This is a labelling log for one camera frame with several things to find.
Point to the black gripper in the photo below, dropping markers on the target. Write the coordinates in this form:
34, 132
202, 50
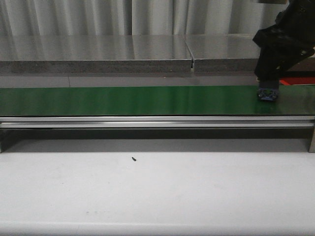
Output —
294, 27

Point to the yellow mushroom push button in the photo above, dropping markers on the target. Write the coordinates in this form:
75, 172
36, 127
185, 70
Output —
268, 90

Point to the red plastic tray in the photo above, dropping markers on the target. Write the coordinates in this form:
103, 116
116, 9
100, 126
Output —
290, 81

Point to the green conveyor belt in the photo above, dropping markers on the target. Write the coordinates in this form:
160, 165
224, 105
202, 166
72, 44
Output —
153, 101

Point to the grey stone counter slab right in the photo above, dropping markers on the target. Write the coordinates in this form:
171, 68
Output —
223, 53

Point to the grey stone counter slab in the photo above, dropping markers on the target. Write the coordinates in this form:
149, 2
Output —
223, 53
85, 54

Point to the grey stone counter slab left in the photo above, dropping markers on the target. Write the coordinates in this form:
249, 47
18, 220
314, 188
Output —
85, 54

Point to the white pleated curtain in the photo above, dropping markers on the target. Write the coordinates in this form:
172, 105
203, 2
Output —
135, 17

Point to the aluminium conveyor frame rail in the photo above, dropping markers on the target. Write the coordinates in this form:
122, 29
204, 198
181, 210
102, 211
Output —
206, 121

